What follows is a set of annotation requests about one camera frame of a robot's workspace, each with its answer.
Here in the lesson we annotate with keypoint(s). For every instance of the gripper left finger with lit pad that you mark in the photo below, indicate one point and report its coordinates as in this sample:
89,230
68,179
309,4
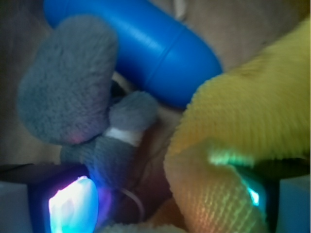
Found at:
47,198

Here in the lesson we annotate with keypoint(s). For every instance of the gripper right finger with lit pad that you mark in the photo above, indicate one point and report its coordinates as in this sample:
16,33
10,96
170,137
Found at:
281,189

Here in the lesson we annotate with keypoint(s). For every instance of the yellow microfiber cloth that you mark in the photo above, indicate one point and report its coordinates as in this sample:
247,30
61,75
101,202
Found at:
258,111

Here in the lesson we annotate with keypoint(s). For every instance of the grey plush mouse toy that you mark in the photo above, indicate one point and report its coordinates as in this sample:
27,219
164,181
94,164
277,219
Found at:
68,98

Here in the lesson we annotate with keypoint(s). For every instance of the blue plastic capsule container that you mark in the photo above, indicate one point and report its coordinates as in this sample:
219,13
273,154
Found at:
157,53

